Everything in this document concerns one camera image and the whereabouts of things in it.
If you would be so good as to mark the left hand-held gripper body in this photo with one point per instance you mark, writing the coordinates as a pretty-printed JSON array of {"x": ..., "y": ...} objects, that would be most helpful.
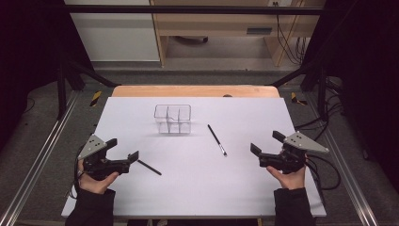
[{"x": 94, "y": 164}]

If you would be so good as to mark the white cabinet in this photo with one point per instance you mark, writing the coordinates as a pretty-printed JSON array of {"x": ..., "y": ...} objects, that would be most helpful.
[{"x": 116, "y": 37}]

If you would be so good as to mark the clear plastic organizer box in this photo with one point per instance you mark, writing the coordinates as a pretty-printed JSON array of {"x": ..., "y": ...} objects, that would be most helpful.
[{"x": 172, "y": 125}]

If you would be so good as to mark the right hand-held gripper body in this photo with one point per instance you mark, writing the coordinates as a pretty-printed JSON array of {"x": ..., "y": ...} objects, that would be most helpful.
[{"x": 291, "y": 160}]

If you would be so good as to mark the wooden desk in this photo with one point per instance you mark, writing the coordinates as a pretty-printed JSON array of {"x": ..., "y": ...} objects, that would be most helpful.
[{"x": 219, "y": 23}]

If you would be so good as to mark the person's right hand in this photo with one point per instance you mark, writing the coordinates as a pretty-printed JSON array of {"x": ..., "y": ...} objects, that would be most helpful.
[{"x": 291, "y": 181}]

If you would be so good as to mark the aluminium rail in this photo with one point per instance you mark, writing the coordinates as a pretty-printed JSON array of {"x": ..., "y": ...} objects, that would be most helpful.
[
  {"x": 348, "y": 175},
  {"x": 37, "y": 163}
]

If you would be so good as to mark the black horizontal frame bar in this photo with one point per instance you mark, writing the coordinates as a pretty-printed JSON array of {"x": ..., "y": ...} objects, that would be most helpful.
[{"x": 188, "y": 9}]

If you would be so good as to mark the person's left hand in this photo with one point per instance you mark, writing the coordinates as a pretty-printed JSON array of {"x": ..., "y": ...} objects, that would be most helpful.
[{"x": 94, "y": 185}]

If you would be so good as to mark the yellow black tape strip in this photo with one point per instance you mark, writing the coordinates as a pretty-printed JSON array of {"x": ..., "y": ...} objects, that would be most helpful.
[
  {"x": 295, "y": 98},
  {"x": 96, "y": 98}
]

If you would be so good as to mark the black makeup pencil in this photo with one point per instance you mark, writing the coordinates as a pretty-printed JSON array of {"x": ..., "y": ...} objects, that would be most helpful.
[{"x": 150, "y": 167}]

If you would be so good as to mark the black pen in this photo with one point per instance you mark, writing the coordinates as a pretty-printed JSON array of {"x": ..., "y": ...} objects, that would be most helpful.
[{"x": 216, "y": 139}]

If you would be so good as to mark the wooden table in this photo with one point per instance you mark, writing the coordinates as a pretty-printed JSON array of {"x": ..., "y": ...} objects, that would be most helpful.
[{"x": 188, "y": 91}]

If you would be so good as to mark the white table board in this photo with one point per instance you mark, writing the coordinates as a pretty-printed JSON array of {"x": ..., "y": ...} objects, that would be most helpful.
[{"x": 188, "y": 188}]

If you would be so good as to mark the black metal stand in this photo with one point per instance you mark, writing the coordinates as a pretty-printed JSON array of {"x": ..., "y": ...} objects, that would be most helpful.
[
  {"x": 322, "y": 94},
  {"x": 61, "y": 94}
]

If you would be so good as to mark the dark curtain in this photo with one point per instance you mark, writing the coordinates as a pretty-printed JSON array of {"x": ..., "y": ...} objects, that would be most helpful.
[
  {"x": 367, "y": 62},
  {"x": 28, "y": 47}
]

